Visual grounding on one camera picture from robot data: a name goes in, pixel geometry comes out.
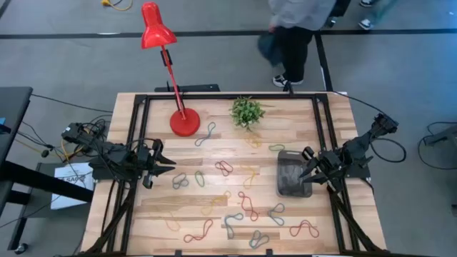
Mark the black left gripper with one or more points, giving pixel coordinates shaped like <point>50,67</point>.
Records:
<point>146,162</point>

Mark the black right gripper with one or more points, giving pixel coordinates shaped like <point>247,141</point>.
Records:
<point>332,166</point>

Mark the grey translucent plastic bin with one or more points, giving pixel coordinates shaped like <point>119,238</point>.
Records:
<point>291,178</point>

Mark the red rubber band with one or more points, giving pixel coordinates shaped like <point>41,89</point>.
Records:
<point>202,233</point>
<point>224,167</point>
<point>303,225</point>
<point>247,206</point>

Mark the yellow rubber band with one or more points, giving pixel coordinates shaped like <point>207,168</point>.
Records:
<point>253,142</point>
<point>214,201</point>
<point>254,175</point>
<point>177,228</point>

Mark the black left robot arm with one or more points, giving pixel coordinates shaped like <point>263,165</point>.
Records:
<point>107,150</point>

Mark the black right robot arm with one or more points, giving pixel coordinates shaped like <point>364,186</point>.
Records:
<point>357,146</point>

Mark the red desk lamp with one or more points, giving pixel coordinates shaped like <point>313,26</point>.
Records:
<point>184,123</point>

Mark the black clamp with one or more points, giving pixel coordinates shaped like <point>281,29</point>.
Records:
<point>289,89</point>

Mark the small green potted plant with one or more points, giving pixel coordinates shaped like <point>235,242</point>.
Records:
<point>246,112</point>

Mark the white paper sheet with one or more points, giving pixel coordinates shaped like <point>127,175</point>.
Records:
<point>71,192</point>

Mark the black plug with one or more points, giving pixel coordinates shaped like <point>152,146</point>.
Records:
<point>44,153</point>

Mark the dark bag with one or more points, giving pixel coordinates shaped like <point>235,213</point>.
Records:
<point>268,48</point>

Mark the dark metal desk base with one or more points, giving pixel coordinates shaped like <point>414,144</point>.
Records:
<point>442,135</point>

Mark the black side desk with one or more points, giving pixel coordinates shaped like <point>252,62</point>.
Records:
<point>14,103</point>

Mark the blue box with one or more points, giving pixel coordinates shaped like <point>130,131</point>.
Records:
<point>1,125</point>

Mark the black wheeled cart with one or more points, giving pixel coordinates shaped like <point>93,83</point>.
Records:
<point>343,7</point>

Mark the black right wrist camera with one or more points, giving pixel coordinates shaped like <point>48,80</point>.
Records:
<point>307,153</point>

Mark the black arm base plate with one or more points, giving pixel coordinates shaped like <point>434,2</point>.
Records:
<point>107,175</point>
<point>360,171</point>

